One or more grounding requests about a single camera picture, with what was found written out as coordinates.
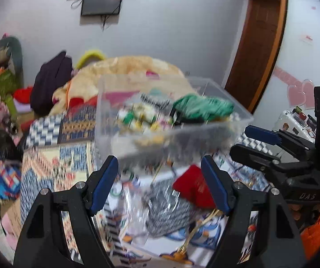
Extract red velvet pouch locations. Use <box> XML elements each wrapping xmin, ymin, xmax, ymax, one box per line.
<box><xmin>173</xmin><ymin>165</ymin><xmax>216</xmax><ymax>209</ymax></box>

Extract green knitted cloth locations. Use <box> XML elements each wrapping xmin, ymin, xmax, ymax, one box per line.
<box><xmin>170</xmin><ymin>93</ymin><xmax>234</xmax><ymax>124</ymax></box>

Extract grey striped bagged cloth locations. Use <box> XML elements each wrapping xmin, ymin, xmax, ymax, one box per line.
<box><xmin>125</xmin><ymin>178</ymin><xmax>199</xmax><ymax>238</ymax></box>

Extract clear plastic storage box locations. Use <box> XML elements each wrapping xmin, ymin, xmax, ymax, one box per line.
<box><xmin>94</xmin><ymin>74</ymin><xmax>253</xmax><ymax>169</ymax></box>

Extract floral colourful cloth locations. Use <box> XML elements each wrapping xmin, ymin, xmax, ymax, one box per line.
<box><xmin>116</xmin><ymin>103</ymin><xmax>173</xmax><ymax>133</ymax></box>

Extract right hand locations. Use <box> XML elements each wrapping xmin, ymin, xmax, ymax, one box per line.
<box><xmin>288</xmin><ymin>202</ymin><xmax>320</xmax><ymax>232</ymax></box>

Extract orange jacket sleeve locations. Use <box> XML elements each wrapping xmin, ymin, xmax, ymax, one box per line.
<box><xmin>301</xmin><ymin>219</ymin><xmax>320</xmax><ymax>260</ymax></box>

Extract white sliding wardrobe door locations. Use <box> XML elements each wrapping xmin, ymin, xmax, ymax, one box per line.
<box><xmin>254</xmin><ymin>0</ymin><xmax>320</xmax><ymax>142</ymax></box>

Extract brown wooden door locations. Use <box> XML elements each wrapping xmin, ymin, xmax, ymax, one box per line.
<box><xmin>225</xmin><ymin>0</ymin><xmax>288</xmax><ymax>113</ymax></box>

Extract red cushion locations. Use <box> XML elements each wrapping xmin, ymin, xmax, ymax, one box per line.
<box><xmin>13</xmin><ymin>86</ymin><xmax>33</xmax><ymax>105</ymax></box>

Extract beige orange blanket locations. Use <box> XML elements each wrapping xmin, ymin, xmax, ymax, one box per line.
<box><xmin>49</xmin><ymin>56</ymin><xmax>184</xmax><ymax>115</ymax></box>

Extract green storage box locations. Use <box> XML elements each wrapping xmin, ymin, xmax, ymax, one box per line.
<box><xmin>0</xmin><ymin>69</ymin><xmax>23</xmax><ymax>110</ymax></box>

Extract dark purple jacket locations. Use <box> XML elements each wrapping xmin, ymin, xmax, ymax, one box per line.
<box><xmin>30</xmin><ymin>51</ymin><xmax>73</xmax><ymax>117</ymax></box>

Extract yellow curved pillow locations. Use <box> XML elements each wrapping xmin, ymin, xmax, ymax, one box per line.
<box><xmin>74</xmin><ymin>50</ymin><xmax>107</xmax><ymax>70</ymax></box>

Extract grey plush toy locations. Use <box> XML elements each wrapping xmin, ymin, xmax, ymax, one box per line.
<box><xmin>0</xmin><ymin>36</ymin><xmax>23</xmax><ymax>76</ymax></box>

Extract small black wall monitor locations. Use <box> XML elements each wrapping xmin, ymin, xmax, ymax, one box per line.
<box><xmin>81</xmin><ymin>0</ymin><xmax>122</xmax><ymax>16</ymax></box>

